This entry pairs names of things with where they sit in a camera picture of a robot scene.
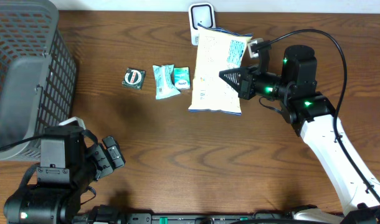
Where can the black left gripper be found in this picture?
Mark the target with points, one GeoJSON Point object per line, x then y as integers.
{"type": "Point", "coordinates": [103, 157]}

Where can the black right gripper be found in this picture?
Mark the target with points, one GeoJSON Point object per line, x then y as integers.
{"type": "Point", "coordinates": [244, 86]}

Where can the white blue snack bag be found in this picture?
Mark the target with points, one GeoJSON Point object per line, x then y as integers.
{"type": "Point", "coordinates": [218, 50]}

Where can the green tissue pack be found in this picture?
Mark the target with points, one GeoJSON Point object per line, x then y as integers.
{"type": "Point", "coordinates": [182, 78]}

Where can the light green wipes pack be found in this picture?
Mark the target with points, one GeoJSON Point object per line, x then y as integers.
{"type": "Point", "coordinates": [164, 85]}

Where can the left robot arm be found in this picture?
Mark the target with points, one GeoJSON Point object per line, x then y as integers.
{"type": "Point", "coordinates": [71, 159]}

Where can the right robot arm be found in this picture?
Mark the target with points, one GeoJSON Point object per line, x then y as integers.
{"type": "Point", "coordinates": [311, 115]}

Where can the white barcode scanner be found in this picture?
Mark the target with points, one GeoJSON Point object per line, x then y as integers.
{"type": "Point", "coordinates": [200, 13]}

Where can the grey plastic shopping basket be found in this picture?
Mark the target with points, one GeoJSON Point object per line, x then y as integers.
{"type": "Point", "coordinates": [37, 76]}

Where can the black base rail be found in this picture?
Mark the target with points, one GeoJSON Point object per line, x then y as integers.
{"type": "Point", "coordinates": [147, 218]}

